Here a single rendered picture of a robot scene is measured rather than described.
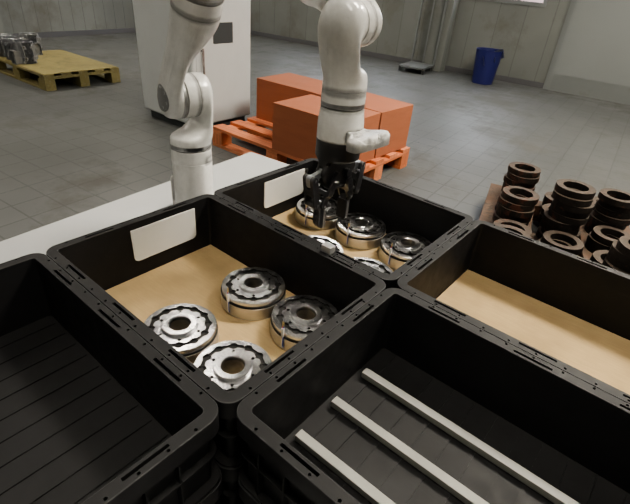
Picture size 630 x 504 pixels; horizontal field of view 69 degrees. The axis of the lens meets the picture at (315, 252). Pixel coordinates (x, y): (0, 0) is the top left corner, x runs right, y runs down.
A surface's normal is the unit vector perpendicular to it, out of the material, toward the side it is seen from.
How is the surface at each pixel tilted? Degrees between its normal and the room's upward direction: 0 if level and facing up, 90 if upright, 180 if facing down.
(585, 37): 90
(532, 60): 90
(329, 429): 0
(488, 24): 90
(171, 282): 0
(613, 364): 0
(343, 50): 107
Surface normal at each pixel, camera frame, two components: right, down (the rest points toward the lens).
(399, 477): 0.08, -0.84
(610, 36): -0.57, 0.39
